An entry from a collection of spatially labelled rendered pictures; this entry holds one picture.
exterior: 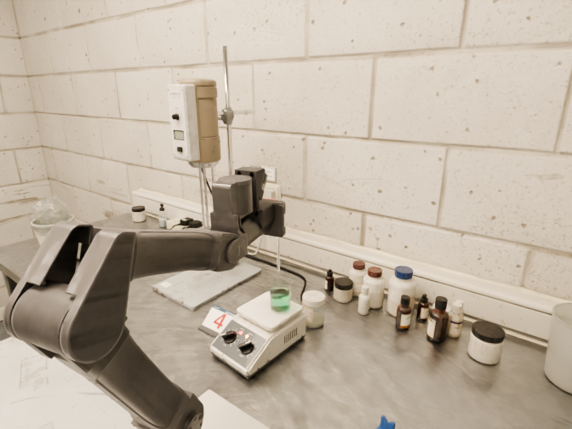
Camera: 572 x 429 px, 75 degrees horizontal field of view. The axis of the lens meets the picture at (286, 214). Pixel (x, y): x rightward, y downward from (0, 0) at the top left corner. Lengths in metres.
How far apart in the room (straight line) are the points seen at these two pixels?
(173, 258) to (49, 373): 0.59
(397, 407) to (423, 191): 0.56
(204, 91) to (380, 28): 0.50
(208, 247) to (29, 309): 0.22
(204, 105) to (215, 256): 0.60
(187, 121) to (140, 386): 0.71
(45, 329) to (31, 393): 0.59
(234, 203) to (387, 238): 0.67
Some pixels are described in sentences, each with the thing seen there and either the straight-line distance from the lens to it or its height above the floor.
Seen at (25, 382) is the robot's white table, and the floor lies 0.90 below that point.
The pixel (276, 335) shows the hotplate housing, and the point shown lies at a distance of 0.87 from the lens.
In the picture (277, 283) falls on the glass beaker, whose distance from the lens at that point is 0.92.
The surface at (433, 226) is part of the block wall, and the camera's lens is 1.12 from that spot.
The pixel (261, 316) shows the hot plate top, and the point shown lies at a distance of 0.90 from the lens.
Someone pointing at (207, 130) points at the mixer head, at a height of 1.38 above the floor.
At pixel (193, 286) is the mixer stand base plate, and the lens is 1.21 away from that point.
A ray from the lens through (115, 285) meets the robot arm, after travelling 0.40.
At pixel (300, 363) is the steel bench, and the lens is 0.91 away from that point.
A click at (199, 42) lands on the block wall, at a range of 1.58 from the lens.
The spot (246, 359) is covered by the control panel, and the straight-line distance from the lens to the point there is 0.86.
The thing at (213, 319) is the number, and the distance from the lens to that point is 1.03.
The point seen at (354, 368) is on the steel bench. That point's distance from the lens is 0.91.
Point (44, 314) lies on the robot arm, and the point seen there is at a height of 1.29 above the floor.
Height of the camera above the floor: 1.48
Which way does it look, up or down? 18 degrees down
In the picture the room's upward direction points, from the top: straight up
